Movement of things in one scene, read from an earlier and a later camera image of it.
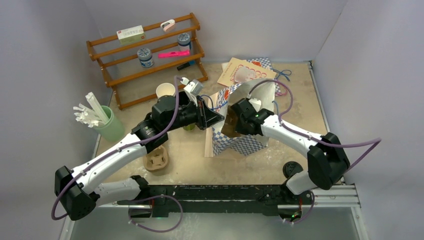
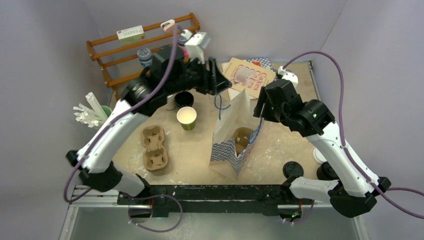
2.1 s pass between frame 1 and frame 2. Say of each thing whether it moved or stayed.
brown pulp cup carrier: stayed
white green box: stayed
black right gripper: moved
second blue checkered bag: stayed
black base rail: stayed
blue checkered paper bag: moved
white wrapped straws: stayed
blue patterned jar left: stayed
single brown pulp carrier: moved
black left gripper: moved
